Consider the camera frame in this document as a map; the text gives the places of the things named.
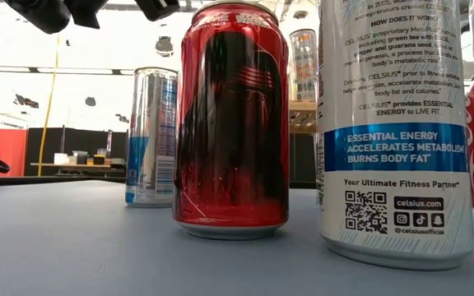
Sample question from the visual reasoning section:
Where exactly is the wooden desk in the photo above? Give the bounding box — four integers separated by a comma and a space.
30, 162, 127, 178

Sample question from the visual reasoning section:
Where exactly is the dark wall-mounted device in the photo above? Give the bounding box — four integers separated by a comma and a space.
14, 94, 40, 109

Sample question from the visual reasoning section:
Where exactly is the red partition panel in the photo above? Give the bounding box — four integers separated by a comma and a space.
0, 127, 29, 178

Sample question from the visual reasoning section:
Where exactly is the wooden slatted shelf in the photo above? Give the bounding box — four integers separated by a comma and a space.
288, 100, 318, 135

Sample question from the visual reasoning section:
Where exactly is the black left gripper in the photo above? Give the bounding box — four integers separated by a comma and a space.
4, 0, 180, 35

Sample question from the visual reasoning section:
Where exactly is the slim can white blue lid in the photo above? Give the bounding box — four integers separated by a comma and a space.
124, 67, 179, 209

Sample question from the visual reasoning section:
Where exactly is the red Star Wars cola can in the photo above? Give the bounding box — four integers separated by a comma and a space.
173, 0, 290, 241

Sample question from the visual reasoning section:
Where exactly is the yellow hanging cord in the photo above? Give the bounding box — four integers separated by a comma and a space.
36, 32, 62, 178

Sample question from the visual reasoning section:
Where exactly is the white Celsius can yellow band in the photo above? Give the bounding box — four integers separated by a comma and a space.
289, 28, 318, 103

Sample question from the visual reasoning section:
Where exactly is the white box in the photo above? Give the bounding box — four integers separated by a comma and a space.
53, 151, 77, 165

